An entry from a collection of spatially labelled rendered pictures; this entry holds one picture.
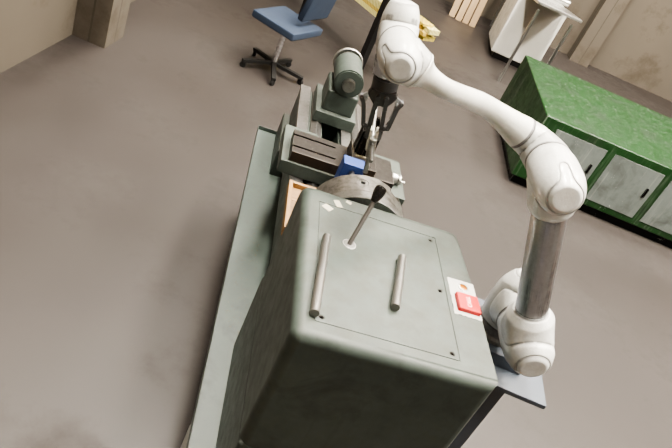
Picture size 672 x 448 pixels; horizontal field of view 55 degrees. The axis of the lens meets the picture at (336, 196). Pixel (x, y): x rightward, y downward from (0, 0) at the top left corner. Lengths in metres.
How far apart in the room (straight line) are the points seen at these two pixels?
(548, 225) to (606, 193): 3.89
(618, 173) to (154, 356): 4.04
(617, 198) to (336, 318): 4.57
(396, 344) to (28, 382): 1.65
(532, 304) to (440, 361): 0.65
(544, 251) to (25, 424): 1.85
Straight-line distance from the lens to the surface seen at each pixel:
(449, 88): 1.68
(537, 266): 1.97
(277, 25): 5.15
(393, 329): 1.46
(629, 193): 5.80
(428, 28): 6.01
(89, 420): 2.65
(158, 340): 2.92
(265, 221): 2.80
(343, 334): 1.39
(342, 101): 3.00
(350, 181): 1.94
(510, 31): 8.56
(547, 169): 1.78
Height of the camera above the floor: 2.18
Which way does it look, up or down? 31 degrees down
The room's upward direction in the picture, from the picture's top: 25 degrees clockwise
